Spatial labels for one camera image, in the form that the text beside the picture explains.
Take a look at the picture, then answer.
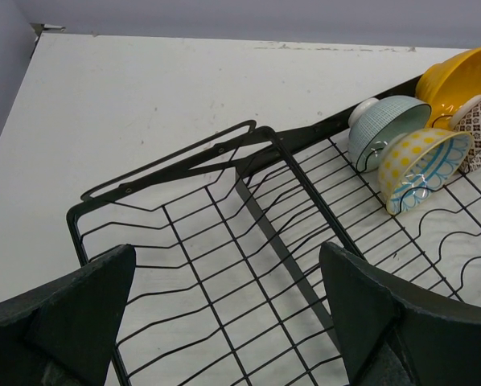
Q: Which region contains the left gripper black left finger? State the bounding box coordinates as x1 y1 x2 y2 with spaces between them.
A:
0 244 136 385

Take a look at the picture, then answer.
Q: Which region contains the brown patterned bowl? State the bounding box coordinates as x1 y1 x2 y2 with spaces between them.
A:
450 95 481 174

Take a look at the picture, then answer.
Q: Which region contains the pale teal checked bowl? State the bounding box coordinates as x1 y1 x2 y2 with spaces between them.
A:
348 95 431 173

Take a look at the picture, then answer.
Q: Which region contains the orange yellow bowl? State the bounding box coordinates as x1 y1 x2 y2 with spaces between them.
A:
415 47 481 129

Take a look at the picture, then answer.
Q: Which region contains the black wire dish rack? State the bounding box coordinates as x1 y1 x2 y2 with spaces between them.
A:
66 72 481 386

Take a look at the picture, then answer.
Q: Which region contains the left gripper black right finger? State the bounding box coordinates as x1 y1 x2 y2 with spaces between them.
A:
319 242 481 385

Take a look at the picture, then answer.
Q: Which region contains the yellow sun pattern bowl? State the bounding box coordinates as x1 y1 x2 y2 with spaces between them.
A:
377 128 474 216

